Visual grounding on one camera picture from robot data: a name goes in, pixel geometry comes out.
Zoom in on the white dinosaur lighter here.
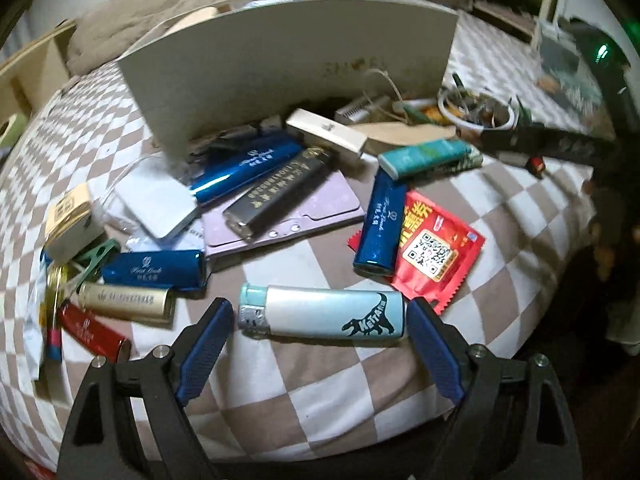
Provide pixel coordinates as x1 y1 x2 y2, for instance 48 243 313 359
238 283 405 340

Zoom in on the teal lighter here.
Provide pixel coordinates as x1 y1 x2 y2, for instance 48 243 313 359
378 138 483 181

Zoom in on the red lighter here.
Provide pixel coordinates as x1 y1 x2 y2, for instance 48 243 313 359
58 300 131 363

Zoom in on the gold lighter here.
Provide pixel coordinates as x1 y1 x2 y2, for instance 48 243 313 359
77 283 175 324

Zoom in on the blue lighter left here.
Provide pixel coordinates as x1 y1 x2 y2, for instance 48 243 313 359
101 249 207 292

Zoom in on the blue lighter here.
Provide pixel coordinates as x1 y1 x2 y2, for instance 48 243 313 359
190 132 304 205
101 249 207 292
354 169 407 276

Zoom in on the green clothespin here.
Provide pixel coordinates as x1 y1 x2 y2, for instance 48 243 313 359
68 238 120 292

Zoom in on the red QR sachet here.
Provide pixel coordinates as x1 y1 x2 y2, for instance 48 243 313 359
347 188 487 316

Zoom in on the yellow tissue pack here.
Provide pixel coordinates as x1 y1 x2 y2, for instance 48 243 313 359
43 183 104 264

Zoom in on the clear plastic tray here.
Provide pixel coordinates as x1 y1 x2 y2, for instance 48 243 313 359
103 154 200 248

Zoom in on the blue lighter right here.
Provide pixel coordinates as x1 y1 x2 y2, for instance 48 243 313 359
354 169 407 276

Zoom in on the white power bank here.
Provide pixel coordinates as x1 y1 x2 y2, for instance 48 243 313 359
114 157 198 240

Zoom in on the black gold-text lighter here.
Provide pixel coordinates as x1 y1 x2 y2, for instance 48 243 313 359
222 146 333 240

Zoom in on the purple notebook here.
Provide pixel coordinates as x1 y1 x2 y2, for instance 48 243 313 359
202 170 364 257

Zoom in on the blue lighter upper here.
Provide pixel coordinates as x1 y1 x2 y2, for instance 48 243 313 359
190 132 304 205

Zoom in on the green avocado plush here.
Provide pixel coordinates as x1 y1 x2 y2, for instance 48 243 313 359
0 113 28 148

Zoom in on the wooden leaf-shaped piece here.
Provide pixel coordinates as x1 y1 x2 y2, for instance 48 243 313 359
352 122 456 155

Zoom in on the white comb card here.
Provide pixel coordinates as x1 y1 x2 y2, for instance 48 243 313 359
334 96 392 126

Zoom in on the cream lighter box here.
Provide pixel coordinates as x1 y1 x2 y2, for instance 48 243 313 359
285 108 367 159

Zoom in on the wooden headboard shelf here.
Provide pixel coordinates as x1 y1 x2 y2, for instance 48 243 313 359
1 20 76 133

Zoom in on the white shoe box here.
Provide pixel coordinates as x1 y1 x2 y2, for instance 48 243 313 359
117 0 459 159

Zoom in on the white plastic ring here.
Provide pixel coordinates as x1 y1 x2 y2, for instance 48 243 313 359
437 86 518 137

